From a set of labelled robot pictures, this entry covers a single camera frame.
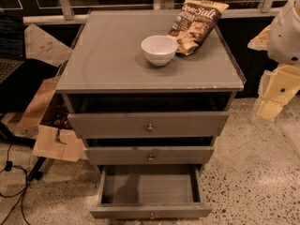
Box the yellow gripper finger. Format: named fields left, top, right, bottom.
left=257, top=100, right=283, bottom=121
left=247, top=26, right=270, bottom=51

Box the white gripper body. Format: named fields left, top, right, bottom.
left=258, top=64, right=300, bottom=106

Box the grey bottom drawer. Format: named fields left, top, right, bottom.
left=90, top=164, right=212, bottom=219

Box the grey drawer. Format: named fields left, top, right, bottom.
left=85, top=146, right=214, bottom=165
left=90, top=164, right=212, bottom=219
left=68, top=112, right=229, bottom=139

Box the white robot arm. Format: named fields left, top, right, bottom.
left=247, top=0, right=300, bottom=121

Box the grey middle drawer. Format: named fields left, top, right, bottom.
left=85, top=146, right=214, bottom=165

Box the grey drawer cabinet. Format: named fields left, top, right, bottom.
left=55, top=8, right=247, bottom=167

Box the grey top drawer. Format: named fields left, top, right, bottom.
left=68, top=112, right=229, bottom=139

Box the sea salt chip bag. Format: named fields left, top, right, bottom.
left=168, top=0, right=229, bottom=56

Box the white bowl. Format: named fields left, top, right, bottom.
left=141, top=36, right=178, bottom=67

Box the black laptop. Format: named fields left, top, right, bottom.
left=0, top=14, right=25, bottom=83

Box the metal railing frame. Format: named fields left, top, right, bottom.
left=0, top=0, right=300, bottom=26

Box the black cable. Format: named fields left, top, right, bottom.
left=0, top=142, right=32, bottom=225

